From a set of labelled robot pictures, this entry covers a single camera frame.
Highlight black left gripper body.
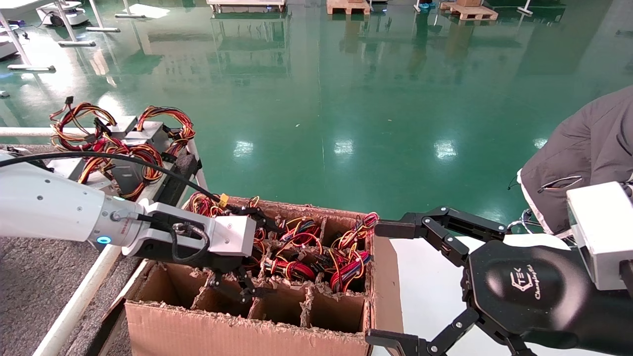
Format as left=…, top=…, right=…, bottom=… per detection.
left=133, top=242, right=250, bottom=275

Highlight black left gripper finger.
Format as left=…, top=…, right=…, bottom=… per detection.
left=228, top=204, right=277, bottom=233
left=207, top=269, right=268, bottom=305

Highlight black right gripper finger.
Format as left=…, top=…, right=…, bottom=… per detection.
left=374, top=207, right=507, bottom=267
left=365, top=307, right=537, bottom=356

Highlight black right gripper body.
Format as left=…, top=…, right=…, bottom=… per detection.
left=462, top=240, right=633, bottom=356

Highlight silver power supply coloured cables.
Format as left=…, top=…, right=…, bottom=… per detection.
left=262, top=247, right=319, bottom=283
left=225, top=195, right=262, bottom=218
left=316, top=245, right=372, bottom=293
left=188, top=193, right=223, bottom=218
left=330, top=212, right=380, bottom=250
left=106, top=148, right=164, bottom=206
left=252, top=225, right=272, bottom=270
left=274, top=217, right=322, bottom=248
left=124, top=106, right=196, bottom=159
left=49, top=96, right=139, bottom=154

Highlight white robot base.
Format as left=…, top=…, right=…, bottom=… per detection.
left=0, top=27, right=20, bottom=61

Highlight cardboard box with dividers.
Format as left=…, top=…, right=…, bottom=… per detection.
left=124, top=195, right=404, bottom=356

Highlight person in grey jacket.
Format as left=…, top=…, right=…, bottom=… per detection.
left=517, top=87, right=633, bottom=237

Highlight pale wooden platform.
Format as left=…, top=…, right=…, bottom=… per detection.
left=207, top=0, right=287, bottom=13

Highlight wooden pallet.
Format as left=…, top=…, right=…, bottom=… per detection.
left=440, top=0, right=498, bottom=21
left=326, top=0, right=371, bottom=15

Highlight white workbench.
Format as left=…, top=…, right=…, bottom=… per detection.
left=87, top=0, right=149, bottom=33
left=0, top=0, right=97, bottom=73

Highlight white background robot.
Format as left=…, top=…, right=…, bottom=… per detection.
left=37, top=0, right=90, bottom=26

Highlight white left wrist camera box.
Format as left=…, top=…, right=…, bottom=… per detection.
left=148, top=202, right=258, bottom=258

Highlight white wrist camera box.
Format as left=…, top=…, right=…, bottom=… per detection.
left=566, top=181, right=633, bottom=291
left=148, top=202, right=258, bottom=258

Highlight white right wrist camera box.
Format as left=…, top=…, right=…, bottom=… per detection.
left=566, top=181, right=633, bottom=291

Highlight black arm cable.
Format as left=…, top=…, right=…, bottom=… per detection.
left=0, top=151, right=230, bottom=206

